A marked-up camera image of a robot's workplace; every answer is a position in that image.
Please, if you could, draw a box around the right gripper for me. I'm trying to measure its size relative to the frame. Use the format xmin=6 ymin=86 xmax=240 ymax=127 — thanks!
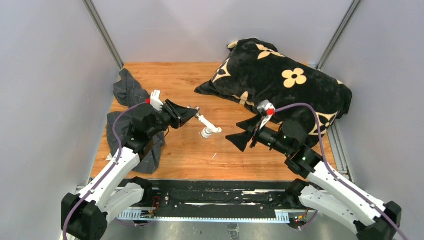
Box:
xmin=226 ymin=113 xmax=291 ymax=156

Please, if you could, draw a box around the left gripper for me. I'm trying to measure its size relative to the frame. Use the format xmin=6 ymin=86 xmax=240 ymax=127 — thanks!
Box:
xmin=147 ymin=99 xmax=198 ymax=138

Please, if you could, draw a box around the metal tee pipe fitting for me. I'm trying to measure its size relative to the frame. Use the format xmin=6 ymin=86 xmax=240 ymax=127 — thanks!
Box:
xmin=187 ymin=105 xmax=201 ymax=119

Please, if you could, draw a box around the white plastic water faucet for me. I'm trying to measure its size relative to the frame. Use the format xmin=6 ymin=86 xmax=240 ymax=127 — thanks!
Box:
xmin=195 ymin=113 xmax=222 ymax=139

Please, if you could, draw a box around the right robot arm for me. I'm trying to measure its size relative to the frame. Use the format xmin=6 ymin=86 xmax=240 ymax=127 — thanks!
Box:
xmin=225 ymin=115 xmax=402 ymax=240

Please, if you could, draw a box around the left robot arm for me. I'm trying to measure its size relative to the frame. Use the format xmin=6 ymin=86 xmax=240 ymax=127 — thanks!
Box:
xmin=61 ymin=98 xmax=199 ymax=240

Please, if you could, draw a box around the black floral plush blanket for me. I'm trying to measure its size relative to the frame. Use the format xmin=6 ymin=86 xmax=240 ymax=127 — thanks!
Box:
xmin=194 ymin=38 xmax=353 ymax=147

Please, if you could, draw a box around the grey checked cloth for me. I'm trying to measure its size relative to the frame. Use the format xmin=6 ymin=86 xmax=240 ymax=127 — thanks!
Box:
xmin=106 ymin=68 xmax=166 ymax=175

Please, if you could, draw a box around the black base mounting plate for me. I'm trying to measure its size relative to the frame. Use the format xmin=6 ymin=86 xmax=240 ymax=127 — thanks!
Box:
xmin=111 ymin=178 xmax=342 ymax=220

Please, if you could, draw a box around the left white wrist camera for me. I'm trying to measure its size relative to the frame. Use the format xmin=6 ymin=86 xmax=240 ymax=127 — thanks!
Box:
xmin=150 ymin=89 xmax=164 ymax=112

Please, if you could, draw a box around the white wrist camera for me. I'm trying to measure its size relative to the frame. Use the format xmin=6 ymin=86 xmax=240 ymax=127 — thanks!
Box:
xmin=150 ymin=89 xmax=164 ymax=112
xmin=257 ymin=100 xmax=276 ymax=130

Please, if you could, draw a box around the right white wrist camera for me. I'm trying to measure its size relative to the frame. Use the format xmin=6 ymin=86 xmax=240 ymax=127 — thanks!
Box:
xmin=257 ymin=100 xmax=276 ymax=130

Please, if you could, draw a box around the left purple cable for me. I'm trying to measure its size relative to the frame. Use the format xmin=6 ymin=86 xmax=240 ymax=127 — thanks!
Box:
xmin=62 ymin=97 xmax=152 ymax=240

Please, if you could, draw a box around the purple cable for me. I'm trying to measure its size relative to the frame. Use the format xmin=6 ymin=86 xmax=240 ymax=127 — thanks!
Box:
xmin=62 ymin=97 xmax=152 ymax=240
xmin=266 ymin=102 xmax=410 ymax=240

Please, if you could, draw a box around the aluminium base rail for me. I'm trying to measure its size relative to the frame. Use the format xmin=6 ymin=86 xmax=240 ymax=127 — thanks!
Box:
xmin=59 ymin=122 xmax=375 ymax=240

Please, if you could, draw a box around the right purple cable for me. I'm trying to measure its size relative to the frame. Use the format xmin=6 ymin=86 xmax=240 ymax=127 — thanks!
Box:
xmin=266 ymin=102 xmax=410 ymax=240

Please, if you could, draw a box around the left aluminium frame post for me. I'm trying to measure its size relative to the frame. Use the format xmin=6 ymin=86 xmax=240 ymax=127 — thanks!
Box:
xmin=82 ymin=0 xmax=124 ymax=69

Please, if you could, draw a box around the aluminium frame post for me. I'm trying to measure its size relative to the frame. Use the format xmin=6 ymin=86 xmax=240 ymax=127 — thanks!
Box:
xmin=82 ymin=0 xmax=124 ymax=69
xmin=315 ymin=0 xmax=363 ymax=71

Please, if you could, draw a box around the right aluminium frame post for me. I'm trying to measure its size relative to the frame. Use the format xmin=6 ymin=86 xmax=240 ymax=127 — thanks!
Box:
xmin=315 ymin=0 xmax=363 ymax=71

